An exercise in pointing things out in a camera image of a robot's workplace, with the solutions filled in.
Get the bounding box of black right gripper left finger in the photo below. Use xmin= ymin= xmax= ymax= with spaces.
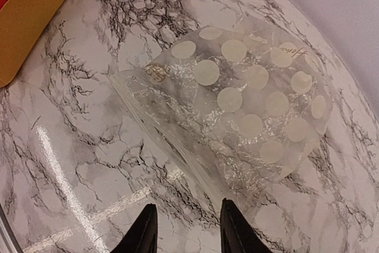
xmin=111 ymin=204 xmax=158 ymax=253

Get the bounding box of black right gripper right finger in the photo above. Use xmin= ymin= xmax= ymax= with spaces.
xmin=220 ymin=198 xmax=271 ymax=253

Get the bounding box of clear polka dot zip bag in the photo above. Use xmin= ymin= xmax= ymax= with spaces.
xmin=111 ymin=16 xmax=333 ymax=208

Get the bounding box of yellow plastic basket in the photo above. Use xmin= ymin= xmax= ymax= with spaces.
xmin=1 ymin=0 xmax=65 ymax=87

